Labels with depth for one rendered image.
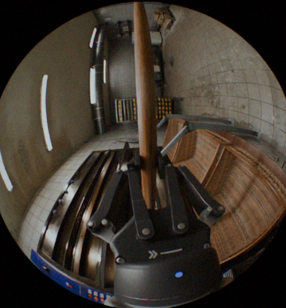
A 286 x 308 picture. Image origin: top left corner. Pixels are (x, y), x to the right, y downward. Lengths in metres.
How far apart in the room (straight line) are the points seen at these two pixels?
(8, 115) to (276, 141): 2.64
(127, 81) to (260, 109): 5.06
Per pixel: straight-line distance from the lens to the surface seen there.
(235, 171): 0.79
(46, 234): 1.09
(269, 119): 1.26
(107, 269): 0.58
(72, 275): 0.85
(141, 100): 0.16
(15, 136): 1.48
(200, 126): 0.62
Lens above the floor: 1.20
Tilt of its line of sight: 1 degrees down
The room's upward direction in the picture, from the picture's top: 94 degrees counter-clockwise
